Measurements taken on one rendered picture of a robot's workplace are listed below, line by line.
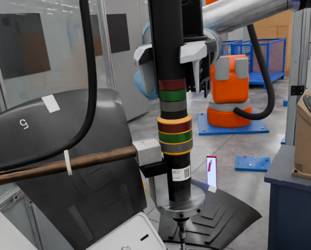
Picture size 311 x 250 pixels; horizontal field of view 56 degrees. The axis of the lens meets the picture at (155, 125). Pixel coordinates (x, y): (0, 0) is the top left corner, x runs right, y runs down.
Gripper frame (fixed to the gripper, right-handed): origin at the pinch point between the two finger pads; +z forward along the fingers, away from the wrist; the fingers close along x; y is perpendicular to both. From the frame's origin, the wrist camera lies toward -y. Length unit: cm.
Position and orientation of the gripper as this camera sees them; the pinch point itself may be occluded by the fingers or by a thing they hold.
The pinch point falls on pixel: (161, 52)
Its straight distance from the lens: 32.8
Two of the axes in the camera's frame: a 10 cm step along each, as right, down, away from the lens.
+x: -9.5, -0.2, 3.0
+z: -2.9, 3.3, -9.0
